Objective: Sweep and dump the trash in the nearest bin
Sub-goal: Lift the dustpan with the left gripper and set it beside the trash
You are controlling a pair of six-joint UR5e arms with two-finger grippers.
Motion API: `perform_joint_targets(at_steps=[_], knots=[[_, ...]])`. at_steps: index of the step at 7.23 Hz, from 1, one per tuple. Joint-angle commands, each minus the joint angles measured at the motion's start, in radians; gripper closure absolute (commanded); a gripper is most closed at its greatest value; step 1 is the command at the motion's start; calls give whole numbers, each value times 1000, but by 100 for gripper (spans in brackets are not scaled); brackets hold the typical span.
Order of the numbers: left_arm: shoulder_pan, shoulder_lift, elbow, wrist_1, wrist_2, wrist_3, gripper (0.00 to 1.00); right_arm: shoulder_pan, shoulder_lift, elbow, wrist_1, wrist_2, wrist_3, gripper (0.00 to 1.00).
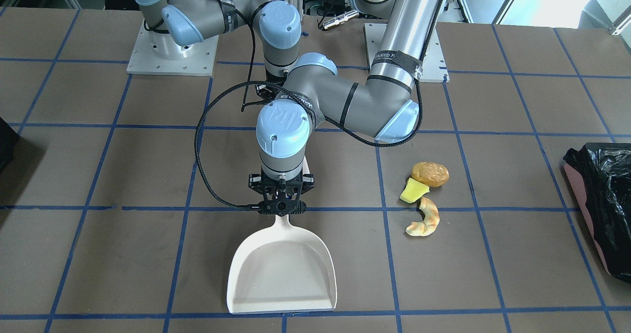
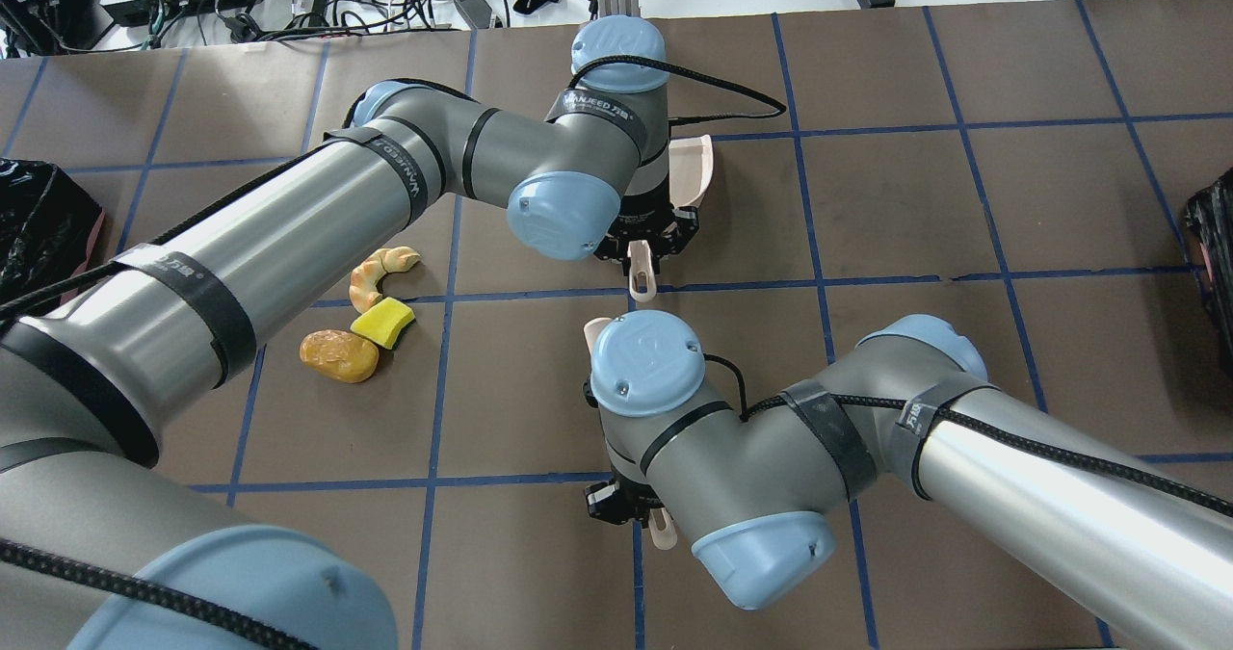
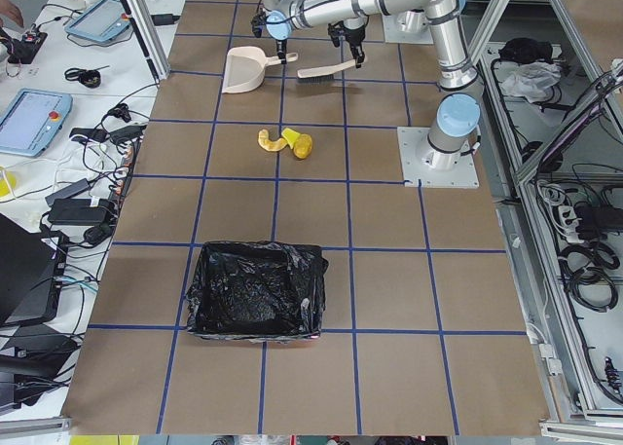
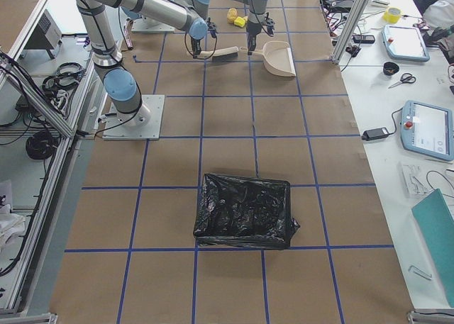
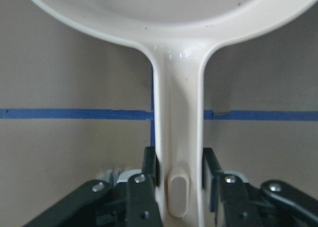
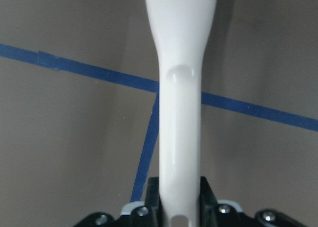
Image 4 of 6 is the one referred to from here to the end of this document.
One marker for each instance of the aluminium frame post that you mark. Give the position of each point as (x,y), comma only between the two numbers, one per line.
(350,25)

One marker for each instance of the teal folder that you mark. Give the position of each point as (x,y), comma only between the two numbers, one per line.
(436,225)

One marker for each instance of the black lined trash bin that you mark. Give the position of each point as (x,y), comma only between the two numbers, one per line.
(245,212)

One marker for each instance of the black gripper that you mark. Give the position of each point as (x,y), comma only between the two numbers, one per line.
(195,45)
(252,33)

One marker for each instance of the black scissors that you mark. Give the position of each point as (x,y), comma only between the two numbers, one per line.
(406,78)

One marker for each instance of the teach pendant near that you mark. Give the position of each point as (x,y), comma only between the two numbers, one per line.
(428,130)

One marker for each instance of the hex key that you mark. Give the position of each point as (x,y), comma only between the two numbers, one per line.
(414,269)

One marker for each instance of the yellow green toy piece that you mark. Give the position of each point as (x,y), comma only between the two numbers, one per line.
(240,21)

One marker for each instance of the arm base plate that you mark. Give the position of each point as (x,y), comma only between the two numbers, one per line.
(145,125)
(148,25)

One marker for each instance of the yellow tape roll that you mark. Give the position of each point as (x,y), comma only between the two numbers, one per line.
(392,15)

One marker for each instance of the brown toy potato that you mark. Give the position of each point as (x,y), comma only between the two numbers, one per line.
(232,14)

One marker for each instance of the white hand brush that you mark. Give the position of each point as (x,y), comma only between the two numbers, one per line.
(219,55)

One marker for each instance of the grey electronics box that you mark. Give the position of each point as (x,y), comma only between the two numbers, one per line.
(45,36)

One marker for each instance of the teach pendant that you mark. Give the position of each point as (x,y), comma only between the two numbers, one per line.
(405,43)
(428,130)

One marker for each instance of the black power adapter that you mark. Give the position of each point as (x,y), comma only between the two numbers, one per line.
(375,134)

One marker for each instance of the teach pendant far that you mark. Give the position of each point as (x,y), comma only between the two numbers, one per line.
(405,43)

